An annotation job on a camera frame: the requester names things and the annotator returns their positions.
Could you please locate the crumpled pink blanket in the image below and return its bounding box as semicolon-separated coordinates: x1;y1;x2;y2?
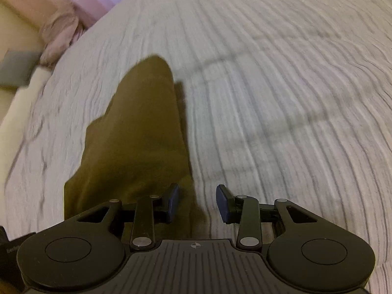
39;4;81;67

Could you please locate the olive brown garment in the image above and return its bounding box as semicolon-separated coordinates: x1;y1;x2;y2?
64;54;212;239

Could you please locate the grey pillow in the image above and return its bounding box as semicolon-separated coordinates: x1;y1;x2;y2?
0;50;42;88

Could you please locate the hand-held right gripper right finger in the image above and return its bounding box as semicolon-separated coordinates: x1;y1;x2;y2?
215;184;319;249

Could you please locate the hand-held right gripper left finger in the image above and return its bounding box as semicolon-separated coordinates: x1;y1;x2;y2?
76;183;181;250

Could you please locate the bed with white ribbed cover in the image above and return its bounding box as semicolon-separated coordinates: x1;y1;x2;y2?
0;0;392;291

